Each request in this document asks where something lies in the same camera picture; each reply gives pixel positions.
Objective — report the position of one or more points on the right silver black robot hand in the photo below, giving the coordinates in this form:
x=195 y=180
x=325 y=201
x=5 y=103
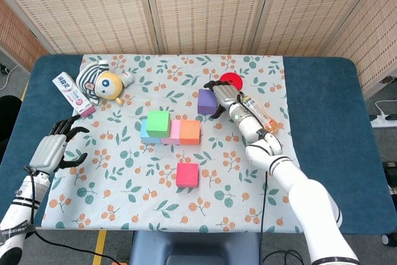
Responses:
x=226 y=96

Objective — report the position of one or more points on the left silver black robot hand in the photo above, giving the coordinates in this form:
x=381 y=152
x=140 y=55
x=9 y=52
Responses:
x=46 y=153

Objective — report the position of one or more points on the purple foam cube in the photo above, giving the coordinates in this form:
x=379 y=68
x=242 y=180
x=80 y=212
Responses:
x=206 y=100

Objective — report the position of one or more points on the orange foam cube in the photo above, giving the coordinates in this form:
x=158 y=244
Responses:
x=190 y=131

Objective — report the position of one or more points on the green foam cube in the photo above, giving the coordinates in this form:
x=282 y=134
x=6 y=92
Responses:
x=158 y=123

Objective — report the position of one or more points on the blue foam cube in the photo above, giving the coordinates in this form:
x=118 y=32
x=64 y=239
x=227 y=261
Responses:
x=143 y=131

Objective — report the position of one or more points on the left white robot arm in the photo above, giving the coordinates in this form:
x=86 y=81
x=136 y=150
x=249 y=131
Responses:
x=18 y=209

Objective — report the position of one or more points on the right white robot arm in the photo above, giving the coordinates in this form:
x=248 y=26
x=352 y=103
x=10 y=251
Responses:
x=310 y=193

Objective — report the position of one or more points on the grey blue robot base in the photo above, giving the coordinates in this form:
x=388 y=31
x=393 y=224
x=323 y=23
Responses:
x=195 y=246

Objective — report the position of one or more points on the red round disc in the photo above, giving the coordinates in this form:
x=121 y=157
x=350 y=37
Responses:
x=234 y=78

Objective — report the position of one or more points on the orange drink plastic bottle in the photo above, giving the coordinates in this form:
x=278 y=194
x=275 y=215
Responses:
x=259 y=113

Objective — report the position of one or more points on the pink foam cube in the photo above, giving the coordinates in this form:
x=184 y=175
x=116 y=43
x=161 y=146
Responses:
x=175 y=131

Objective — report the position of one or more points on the white pink toothpaste box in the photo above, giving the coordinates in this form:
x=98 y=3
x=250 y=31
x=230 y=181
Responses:
x=73 y=94

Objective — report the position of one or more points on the red foam cube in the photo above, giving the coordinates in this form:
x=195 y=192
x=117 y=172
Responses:
x=187 y=174

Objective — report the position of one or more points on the yellow striped plush toy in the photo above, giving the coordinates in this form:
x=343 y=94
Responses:
x=105 y=85

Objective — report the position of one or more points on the woven bamboo folding screen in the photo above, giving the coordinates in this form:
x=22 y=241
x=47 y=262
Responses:
x=201 y=7

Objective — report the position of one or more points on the teal table cover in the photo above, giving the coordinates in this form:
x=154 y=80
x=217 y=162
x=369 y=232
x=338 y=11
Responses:
x=325 y=106

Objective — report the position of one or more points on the small white plastic bottle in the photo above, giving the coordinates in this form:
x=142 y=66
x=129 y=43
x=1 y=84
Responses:
x=127 y=79

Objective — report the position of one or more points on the floral fruit print tablecloth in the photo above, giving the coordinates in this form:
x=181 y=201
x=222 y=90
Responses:
x=217 y=203

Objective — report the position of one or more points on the white power strip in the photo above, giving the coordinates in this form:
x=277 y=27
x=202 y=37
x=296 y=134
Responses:
x=384 y=121

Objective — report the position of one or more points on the metal screen hinge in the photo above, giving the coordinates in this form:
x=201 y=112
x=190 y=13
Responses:
x=387 y=79

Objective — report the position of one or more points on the black floor box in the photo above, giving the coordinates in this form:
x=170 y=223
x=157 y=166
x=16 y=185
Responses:
x=391 y=167

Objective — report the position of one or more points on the black caster wheel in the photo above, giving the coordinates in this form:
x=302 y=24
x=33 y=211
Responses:
x=385 y=239

